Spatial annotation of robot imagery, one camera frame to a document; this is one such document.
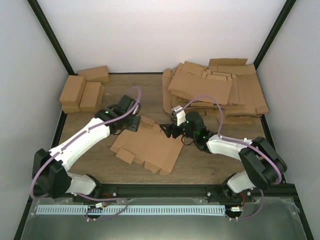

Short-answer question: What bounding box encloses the light blue slotted cable duct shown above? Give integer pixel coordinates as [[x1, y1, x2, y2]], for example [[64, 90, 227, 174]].
[[35, 205, 226, 216]]

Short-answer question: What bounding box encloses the folded cardboard box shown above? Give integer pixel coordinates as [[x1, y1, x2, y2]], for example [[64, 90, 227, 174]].
[[79, 82, 105, 112], [77, 65, 110, 83], [59, 75, 86, 106]]

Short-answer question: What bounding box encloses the folded cardboard box back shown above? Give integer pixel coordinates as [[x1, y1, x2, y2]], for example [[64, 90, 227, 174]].
[[77, 65, 110, 83]]

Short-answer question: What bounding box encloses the folded cardboard box middle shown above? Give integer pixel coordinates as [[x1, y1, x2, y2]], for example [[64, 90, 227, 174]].
[[79, 82, 105, 112]]

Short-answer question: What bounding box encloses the stack of flat cardboard blanks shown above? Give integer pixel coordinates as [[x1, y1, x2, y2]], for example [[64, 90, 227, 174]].
[[162, 58, 269, 124]]

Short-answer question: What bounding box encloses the black left frame post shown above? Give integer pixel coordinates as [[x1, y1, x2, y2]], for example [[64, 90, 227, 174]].
[[27, 0, 76, 76]]

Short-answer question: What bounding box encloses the folded cardboard box left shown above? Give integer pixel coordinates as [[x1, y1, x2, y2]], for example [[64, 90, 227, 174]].
[[59, 75, 86, 106]]

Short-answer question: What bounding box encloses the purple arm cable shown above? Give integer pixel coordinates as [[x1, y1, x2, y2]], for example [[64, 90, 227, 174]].
[[182, 94, 283, 222], [29, 86, 143, 222]]

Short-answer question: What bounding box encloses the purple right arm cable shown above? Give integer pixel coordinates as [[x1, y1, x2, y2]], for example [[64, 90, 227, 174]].
[[182, 94, 283, 222]]

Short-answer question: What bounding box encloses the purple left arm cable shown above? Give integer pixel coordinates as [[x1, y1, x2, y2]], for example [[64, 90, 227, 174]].
[[29, 86, 143, 222]]

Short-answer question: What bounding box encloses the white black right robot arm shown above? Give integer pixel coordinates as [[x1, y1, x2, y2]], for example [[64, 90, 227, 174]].
[[160, 110, 288, 202]]

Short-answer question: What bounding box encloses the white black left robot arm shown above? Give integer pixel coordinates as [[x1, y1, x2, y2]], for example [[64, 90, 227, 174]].
[[30, 95, 141, 202]]

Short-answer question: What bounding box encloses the black right frame post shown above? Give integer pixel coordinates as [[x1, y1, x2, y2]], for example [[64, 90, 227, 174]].
[[253, 0, 297, 70]]

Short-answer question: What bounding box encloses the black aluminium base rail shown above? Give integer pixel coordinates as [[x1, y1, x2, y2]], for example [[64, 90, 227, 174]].
[[33, 184, 298, 205]]

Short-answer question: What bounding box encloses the black frame post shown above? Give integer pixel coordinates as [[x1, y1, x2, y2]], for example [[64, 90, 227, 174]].
[[27, 0, 76, 76], [253, 0, 297, 70]]

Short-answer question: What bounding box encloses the brown cardboard box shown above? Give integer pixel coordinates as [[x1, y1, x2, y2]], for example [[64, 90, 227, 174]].
[[110, 116, 183, 176]]

